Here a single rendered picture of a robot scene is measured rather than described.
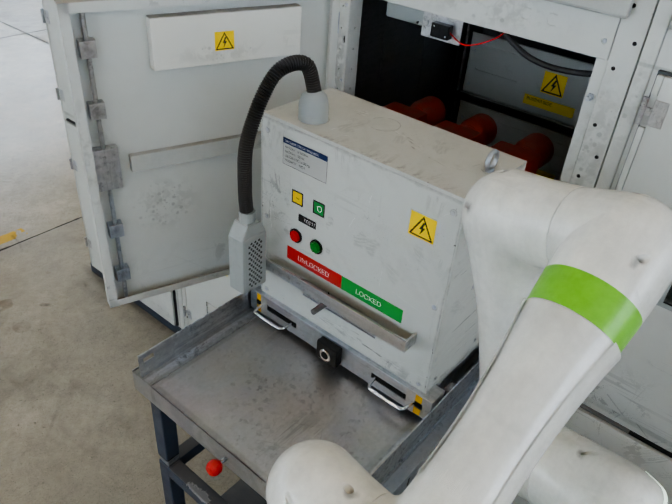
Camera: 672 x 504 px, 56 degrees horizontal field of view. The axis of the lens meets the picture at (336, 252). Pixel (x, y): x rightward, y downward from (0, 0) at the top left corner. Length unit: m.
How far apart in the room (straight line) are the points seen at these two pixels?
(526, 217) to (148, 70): 0.94
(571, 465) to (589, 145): 0.63
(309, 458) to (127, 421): 1.88
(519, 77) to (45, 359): 2.09
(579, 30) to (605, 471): 0.77
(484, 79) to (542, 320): 1.49
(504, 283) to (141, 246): 1.03
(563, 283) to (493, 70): 1.45
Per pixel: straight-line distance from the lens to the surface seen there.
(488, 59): 2.11
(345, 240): 1.30
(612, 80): 1.30
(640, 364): 1.50
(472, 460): 0.67
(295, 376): 1.48
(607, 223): 0.75
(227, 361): 1.52
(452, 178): 1.15
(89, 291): 3.16
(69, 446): 2.53
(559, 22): 1.32
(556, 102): 2.04
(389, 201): 1.18
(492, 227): 0.83
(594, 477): 0.99
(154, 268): 1.71
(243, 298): 1.60
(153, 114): 1.51
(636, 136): 1.29
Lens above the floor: 1.92
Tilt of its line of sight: 35 degrees down
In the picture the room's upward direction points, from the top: 5 degrees clockwise
